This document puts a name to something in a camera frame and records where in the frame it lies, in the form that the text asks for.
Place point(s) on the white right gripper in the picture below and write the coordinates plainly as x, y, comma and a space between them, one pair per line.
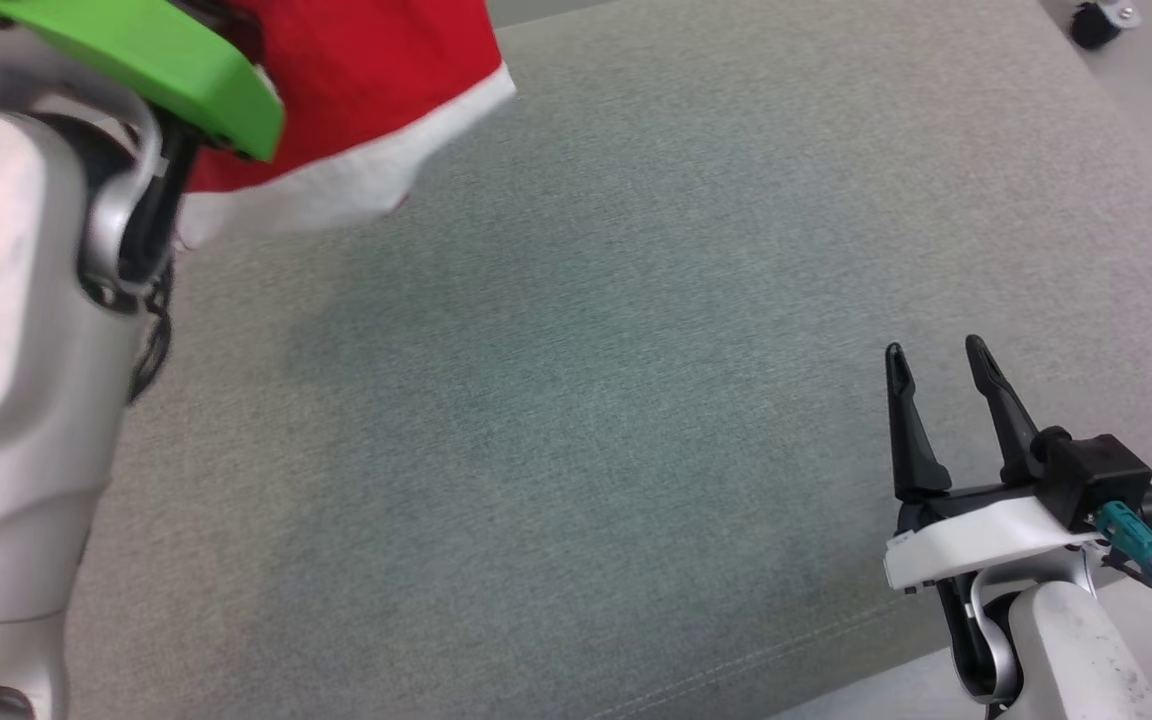
986, 535

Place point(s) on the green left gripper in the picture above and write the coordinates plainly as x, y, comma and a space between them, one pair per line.
166, 65

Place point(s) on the red garment with white trim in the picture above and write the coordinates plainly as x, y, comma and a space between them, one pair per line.
356, 80

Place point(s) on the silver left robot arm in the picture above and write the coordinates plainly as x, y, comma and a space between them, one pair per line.
16, 350

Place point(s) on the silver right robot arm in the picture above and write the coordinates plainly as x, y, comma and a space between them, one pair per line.
1076, 650

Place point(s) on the black caster wheel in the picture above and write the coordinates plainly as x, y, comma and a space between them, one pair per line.
1096, 25

